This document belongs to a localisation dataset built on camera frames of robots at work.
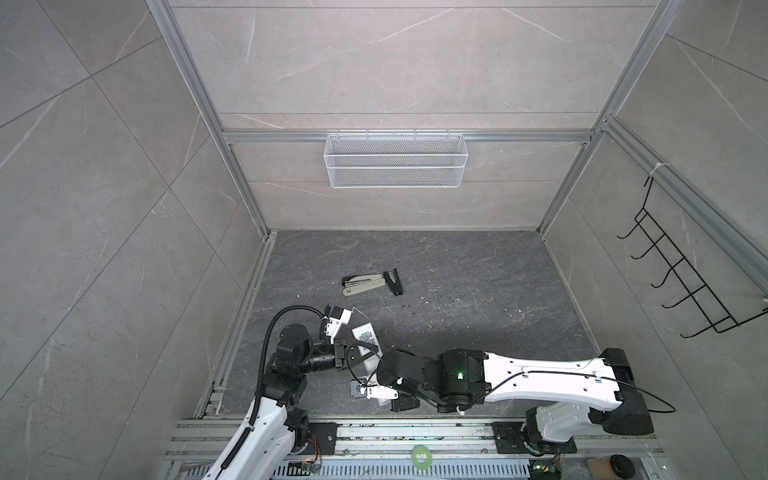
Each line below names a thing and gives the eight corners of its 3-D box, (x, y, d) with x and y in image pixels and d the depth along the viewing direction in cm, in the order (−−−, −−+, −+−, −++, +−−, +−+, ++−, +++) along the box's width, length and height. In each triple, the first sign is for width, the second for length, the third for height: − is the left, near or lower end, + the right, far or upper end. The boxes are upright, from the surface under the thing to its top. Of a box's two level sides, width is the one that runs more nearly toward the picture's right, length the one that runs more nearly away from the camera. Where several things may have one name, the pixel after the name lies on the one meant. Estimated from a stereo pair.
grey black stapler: (345, 304, 101) (344, 299, 99) (342, 281, 107) (341, 276, 105) (402, 294, 103) (402, 290, 101) (396, 273, 109) (396, 268, 107)
